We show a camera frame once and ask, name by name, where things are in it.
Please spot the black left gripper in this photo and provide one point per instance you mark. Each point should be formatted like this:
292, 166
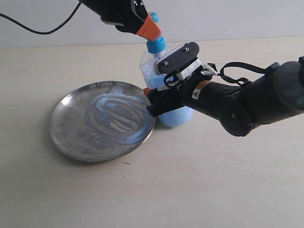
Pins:
129, 16

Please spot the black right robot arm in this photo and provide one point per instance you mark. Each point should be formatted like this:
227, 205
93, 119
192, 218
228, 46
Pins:
239, 105

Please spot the pale blue soap puddle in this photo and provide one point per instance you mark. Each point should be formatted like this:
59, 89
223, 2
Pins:
117, 118

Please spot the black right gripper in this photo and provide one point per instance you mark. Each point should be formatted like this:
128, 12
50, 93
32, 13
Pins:
178, 96

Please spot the blue soap pump bottle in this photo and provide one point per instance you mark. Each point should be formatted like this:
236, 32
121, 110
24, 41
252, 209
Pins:
156, 50

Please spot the round stainless steel plate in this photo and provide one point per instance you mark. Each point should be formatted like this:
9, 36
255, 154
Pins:
67, 120

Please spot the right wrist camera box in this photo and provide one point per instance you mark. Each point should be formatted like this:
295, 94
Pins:
182, 61

